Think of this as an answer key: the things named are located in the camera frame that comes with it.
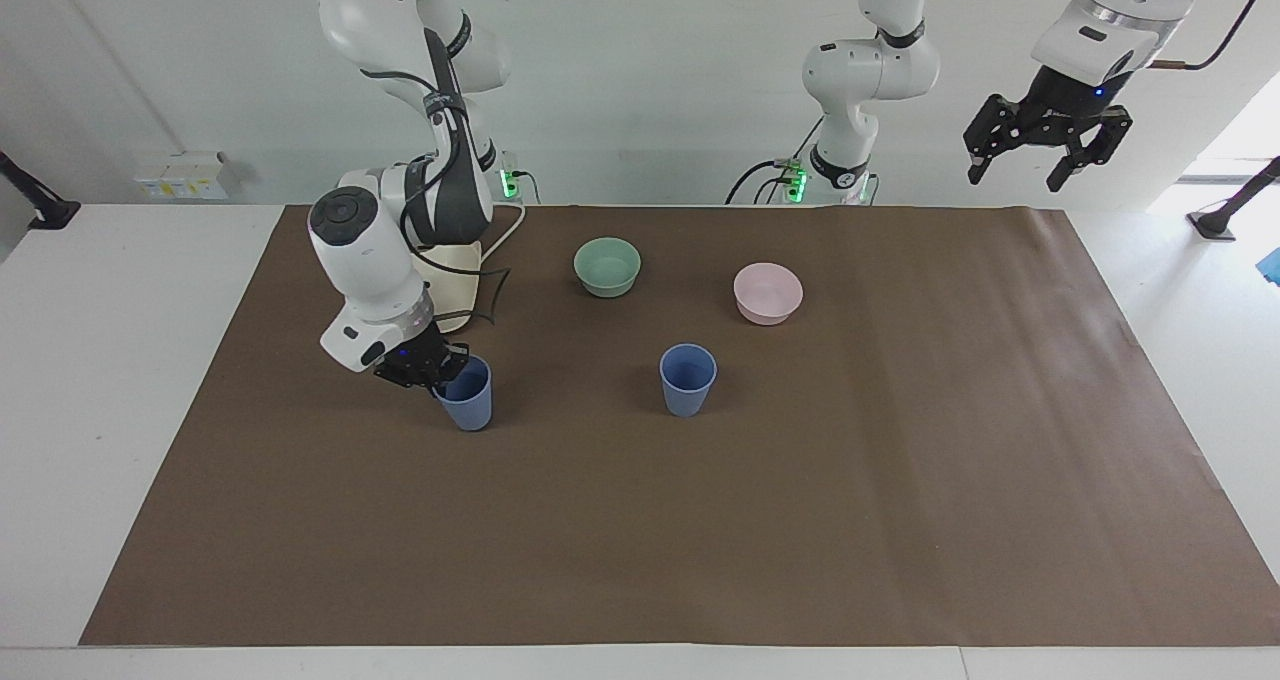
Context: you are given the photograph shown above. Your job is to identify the pink bowl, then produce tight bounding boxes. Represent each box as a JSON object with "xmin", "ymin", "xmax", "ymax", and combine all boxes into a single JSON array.
[{"xmin": 733, "ymin": 262, "xmax": 805, "ymax": 326}]

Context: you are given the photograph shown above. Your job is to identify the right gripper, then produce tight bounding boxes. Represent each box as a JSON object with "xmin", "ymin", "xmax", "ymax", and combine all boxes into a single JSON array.
[{"xmin": 374, "ymin": 322, "xmax": 453, "ymax": 392}]

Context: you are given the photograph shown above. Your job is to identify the black stand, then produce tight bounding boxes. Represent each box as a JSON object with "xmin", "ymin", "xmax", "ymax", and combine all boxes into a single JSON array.
[
  {"xmin": 0, "ymin": 150, "xmax": 82, "ymax": 232},
  {"xmin": 1186, "ymin": 156, "xmax": 1280, "ymax": 242}
]

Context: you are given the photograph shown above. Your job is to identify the white wall box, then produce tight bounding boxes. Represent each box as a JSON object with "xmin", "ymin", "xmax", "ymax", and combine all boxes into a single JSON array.
[{"xmin": 134, "ymin": 151, "xmax": 244, "ymax": 201}]

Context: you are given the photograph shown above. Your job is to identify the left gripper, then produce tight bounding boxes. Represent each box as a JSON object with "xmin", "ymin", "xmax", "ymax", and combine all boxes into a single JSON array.
[{"xmin": 962, "ymin": 63, "xmax": 1135, "ymax": 194}]

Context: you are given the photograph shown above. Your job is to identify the blue cup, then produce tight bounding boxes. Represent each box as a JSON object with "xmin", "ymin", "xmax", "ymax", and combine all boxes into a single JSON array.
[
  {"xmin": 659, "ymin": 343, "xmax": 718, "ymax": 419},
  {"xmin": 433, "ymin": 354, "xmax": 494, "ymax": 432}
]

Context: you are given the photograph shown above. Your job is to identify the black cable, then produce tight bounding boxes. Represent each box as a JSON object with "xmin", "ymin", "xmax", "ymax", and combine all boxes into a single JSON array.
[
  {"xmin": 1148, "ymin": 0, "xmax": 1280, "ymax": 72},
  {"xmin": 400, "ymin": 155, "xmax": 513, "ymax": 328},
  {"xmin": 726, "ymin": 115, "xmax": 827, "ymax": 207}
]

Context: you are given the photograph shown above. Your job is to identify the green bowl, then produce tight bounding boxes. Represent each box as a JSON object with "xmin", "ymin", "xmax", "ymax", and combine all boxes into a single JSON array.
[{"xmin": 573, "ymin": 237, "xmax": 642, "ymax": 299}]

